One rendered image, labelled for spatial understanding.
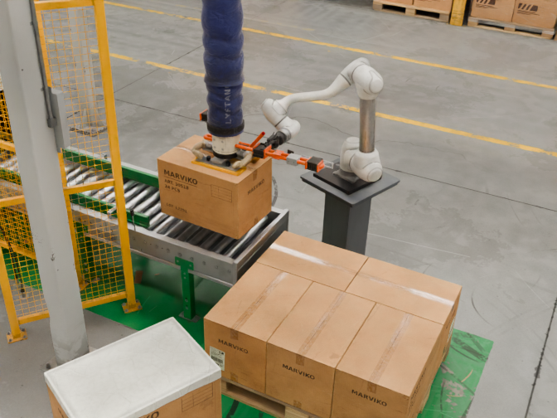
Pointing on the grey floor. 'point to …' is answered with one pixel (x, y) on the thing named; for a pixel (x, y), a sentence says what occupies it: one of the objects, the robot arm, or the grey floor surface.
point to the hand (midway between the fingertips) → (264, 151)
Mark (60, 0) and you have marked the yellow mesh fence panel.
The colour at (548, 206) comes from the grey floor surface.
